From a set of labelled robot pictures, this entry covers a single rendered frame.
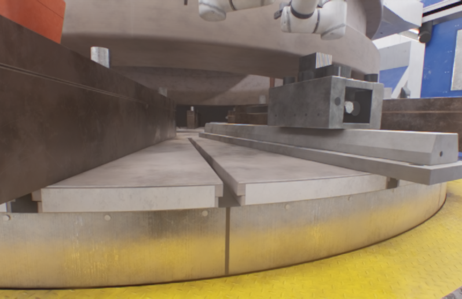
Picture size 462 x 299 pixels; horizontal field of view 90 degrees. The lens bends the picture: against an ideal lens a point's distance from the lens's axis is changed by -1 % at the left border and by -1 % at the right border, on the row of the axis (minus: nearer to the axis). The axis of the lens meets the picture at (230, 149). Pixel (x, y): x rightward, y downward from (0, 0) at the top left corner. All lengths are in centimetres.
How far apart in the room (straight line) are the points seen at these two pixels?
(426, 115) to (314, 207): 150
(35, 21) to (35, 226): 53
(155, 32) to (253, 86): 418
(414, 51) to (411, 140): 624
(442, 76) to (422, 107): 335
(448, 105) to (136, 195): 205
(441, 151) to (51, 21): 121
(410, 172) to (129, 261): 88
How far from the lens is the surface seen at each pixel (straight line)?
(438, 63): 561
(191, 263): 80
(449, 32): 568
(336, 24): 103
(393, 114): 223
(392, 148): 100
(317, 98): 111
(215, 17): 85
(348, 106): 115
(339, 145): 112
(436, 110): 221
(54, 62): 80
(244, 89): 541
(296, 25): 99
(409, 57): 702
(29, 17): 78
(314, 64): 132
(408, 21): 530
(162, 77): 579
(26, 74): 71
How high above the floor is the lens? 48
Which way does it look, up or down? 7 degrees down
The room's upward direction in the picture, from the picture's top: 1 degrees clockwise
